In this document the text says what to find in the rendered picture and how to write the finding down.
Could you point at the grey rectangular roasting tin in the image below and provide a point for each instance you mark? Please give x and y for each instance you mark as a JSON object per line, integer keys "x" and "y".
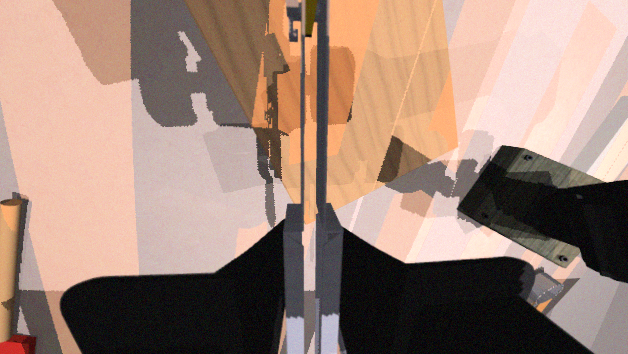
{"x": 340, "y": 342}

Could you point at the white flat rectangular block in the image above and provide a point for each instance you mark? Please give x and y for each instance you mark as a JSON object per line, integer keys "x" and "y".
{"x": 606, "y": 153}

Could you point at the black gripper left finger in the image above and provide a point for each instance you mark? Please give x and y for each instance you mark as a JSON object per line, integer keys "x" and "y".
{"x": 239, "y": 308}

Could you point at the light wooden board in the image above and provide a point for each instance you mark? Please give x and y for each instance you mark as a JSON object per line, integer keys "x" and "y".
{"x": 391, "y": 105}

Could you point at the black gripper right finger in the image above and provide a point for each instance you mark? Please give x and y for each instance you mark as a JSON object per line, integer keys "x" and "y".
{"x": 381, "y": 294}

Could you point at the grey saucepan with long handle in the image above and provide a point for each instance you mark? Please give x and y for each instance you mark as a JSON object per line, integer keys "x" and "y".
{"x": 544, "y": 289}

